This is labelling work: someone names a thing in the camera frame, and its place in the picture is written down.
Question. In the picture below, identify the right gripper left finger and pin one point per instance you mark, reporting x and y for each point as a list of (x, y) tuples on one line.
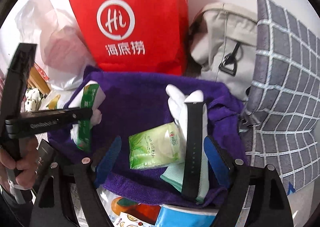
[(53, 204)]

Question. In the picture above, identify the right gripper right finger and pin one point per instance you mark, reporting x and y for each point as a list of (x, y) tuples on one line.
[(270, 205)]

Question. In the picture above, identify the wooden headboard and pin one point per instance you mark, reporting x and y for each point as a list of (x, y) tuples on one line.
[(36, 81)]

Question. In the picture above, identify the white Miniso plastic bag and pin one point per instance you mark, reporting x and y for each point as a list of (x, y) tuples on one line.
[(61, 54)]

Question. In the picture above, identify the beige backpack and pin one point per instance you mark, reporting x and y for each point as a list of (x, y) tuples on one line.
[(223, 43)]

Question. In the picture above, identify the blue tissue pack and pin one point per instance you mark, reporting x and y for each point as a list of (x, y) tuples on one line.
[(171, 216)]

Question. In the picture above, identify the dark green tea box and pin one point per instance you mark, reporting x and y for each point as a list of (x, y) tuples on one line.
[(46, 157)]

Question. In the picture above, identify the purple towel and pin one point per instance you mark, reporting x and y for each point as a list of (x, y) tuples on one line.
[(136, 102)]

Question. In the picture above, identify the light green soap pack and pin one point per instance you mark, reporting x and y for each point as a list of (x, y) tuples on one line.
[(157, 148)]

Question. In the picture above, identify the person left hand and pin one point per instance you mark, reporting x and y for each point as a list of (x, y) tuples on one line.
[(28, 165)]

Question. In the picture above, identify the white snack sachet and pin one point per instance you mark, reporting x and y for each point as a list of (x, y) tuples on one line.
[(126, 220)]

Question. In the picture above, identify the red Haidilao paper bag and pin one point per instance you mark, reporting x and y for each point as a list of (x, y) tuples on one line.
[(135, 35)]

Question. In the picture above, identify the grey checkered cushion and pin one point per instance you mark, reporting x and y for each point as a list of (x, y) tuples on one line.
[(282, 109)]

